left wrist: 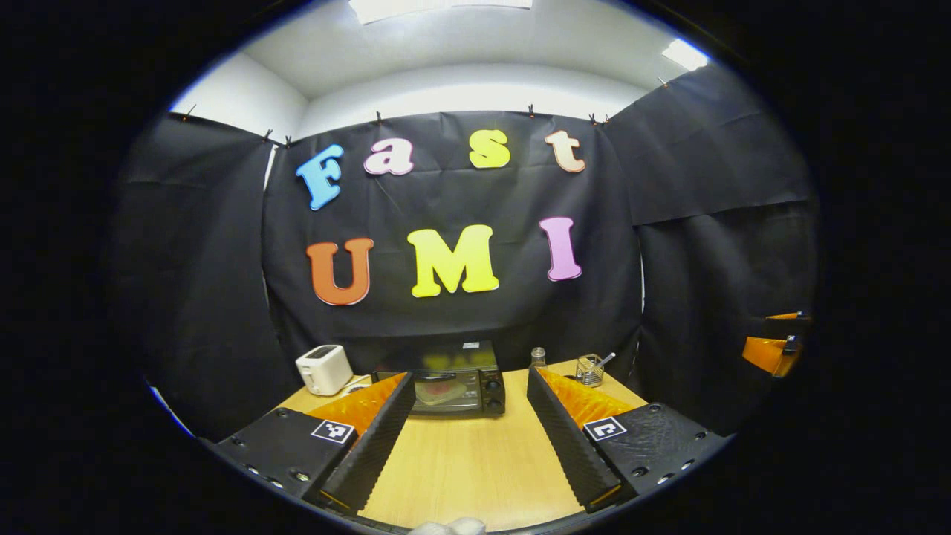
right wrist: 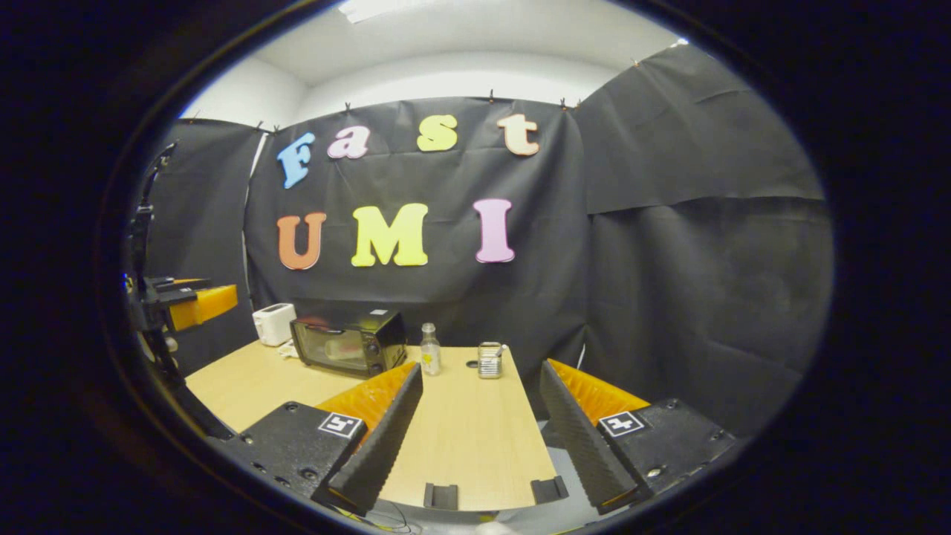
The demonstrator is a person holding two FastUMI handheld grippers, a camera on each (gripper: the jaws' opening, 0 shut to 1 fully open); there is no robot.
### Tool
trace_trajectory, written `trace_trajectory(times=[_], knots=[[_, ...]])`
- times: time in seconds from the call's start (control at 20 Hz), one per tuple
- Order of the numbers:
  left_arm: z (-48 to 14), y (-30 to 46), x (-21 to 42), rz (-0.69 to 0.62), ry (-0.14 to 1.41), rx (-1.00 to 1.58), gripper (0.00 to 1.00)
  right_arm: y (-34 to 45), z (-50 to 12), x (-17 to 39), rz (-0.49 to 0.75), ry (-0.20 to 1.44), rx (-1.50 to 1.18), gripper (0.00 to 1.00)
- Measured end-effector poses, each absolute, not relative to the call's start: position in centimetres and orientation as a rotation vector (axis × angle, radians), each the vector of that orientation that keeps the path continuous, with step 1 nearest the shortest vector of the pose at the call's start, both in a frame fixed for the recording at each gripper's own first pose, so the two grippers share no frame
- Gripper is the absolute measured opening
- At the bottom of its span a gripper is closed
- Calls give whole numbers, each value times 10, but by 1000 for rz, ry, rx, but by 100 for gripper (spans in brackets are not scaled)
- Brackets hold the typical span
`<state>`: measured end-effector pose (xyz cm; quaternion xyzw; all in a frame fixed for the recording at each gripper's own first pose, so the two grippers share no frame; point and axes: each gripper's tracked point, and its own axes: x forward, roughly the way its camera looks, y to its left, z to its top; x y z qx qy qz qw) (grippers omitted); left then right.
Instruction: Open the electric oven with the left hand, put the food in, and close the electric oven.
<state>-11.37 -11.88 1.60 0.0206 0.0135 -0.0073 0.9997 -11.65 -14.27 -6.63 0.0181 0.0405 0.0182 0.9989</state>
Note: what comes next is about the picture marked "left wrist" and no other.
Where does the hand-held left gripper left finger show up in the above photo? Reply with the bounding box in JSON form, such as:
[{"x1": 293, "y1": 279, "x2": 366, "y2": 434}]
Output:
[{"x1": 210, "y1": 372, "x2": 417, "y2": 516}]

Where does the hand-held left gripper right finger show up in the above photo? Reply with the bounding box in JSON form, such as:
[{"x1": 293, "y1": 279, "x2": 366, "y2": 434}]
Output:
[{"x1": 526, "y1": 366, "x2": 734, "y2": 514}]

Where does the white square plate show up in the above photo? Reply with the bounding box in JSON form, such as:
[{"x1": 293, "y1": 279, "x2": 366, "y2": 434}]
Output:
[{"x1": 416, "y1": 375, "x2": 467, "y2": 406}]

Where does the black electric oven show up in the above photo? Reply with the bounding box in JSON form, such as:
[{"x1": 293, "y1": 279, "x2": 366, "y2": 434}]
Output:
[{"x1": 371, "y1": 340, "x2": 507, "y2": 417}]

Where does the white toaster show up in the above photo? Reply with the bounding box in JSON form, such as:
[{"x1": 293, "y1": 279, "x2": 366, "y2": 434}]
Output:
[{"x1": 296, "y1": 344, "x2": 354, "y2": 397}]

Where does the small ceiling light panel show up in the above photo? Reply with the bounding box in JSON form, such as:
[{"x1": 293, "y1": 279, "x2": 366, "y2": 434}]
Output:
[{"x1": 662, "y1": 39, "x2": 710, "y2": 72}]

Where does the long ceiling light panel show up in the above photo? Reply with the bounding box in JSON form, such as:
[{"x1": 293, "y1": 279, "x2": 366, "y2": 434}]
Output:
[{"x1": 349, "y1": 0, "x2": 533, "y2": 25}]

